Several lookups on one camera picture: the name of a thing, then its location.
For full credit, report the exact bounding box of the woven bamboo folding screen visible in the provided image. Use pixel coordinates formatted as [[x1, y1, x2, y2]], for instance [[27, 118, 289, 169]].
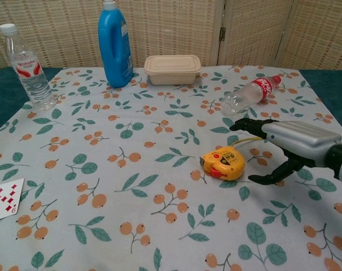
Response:
[[0, 0, 342, 71]]

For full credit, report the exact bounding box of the beige lidded lunch box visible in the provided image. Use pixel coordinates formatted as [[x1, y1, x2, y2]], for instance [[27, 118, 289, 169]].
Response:
[[144, 55, 202, 86]]

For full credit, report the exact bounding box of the empty cola bottle red label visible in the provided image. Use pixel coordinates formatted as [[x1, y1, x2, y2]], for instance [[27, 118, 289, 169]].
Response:
[[220, 75, 282, 116]]

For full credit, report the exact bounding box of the yellow tape measure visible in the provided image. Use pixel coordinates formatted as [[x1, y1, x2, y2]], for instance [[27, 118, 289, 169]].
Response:
[[199, 137, 264, 181]]

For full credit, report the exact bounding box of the nine of diamonds playing card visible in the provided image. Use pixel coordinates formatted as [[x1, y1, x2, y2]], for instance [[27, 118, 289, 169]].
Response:
[[0, 178, 25, 224]]

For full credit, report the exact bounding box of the floral patterned tablecloth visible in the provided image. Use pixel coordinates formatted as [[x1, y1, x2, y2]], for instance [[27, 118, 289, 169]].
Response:
[[0, 65, 342, 271]]

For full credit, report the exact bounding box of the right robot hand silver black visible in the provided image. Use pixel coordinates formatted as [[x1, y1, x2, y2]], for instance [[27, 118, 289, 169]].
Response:
[[229, 117, 342, 186]]

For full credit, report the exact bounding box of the blue detergent pump bottle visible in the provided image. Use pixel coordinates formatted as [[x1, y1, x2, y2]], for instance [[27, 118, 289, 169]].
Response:
[[98, 0, 134, 88]]

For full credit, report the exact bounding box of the clear water bottle white cap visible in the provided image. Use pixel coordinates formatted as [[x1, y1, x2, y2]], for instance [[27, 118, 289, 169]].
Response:
[[0, 24, 56, 111]]

